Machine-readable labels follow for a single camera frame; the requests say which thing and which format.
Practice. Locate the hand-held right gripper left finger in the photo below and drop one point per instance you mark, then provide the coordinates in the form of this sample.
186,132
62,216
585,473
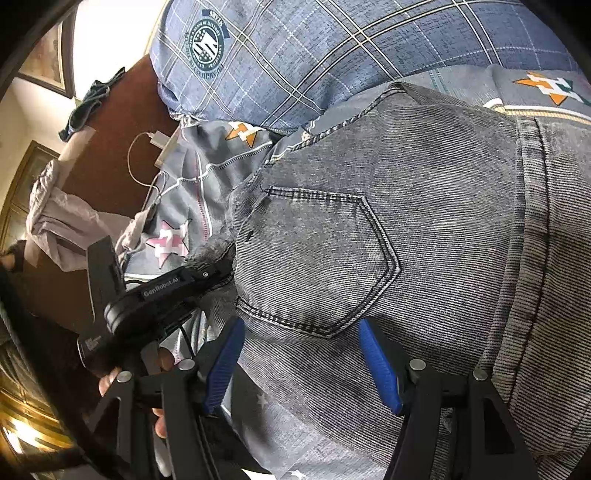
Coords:
226,364

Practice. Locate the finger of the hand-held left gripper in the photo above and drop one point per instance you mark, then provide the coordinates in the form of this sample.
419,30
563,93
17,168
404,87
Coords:
207,274

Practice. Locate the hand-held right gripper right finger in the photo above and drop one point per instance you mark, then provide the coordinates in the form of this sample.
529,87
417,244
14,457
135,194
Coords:
378,364

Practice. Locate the grey denim pants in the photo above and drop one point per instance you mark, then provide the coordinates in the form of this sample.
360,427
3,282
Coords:
415,207

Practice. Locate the person's left hand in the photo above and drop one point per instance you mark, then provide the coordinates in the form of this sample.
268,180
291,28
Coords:
110,385

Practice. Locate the grey star print bed sheet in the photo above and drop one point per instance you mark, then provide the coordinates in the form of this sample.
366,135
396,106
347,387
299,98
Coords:
194,184

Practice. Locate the lavender cloth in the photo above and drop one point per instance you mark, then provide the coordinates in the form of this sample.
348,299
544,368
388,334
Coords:
60,217

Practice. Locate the brown wooden headboard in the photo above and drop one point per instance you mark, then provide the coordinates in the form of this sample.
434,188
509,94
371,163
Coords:
124,106

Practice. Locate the blue denim cloth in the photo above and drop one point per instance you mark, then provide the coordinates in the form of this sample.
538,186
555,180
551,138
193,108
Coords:
87,110

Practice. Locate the blue plaid pillow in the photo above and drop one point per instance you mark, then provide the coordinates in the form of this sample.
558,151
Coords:
323,60

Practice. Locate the framed wall picture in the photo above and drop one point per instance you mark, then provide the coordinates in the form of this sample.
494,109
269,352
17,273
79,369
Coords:
46,60

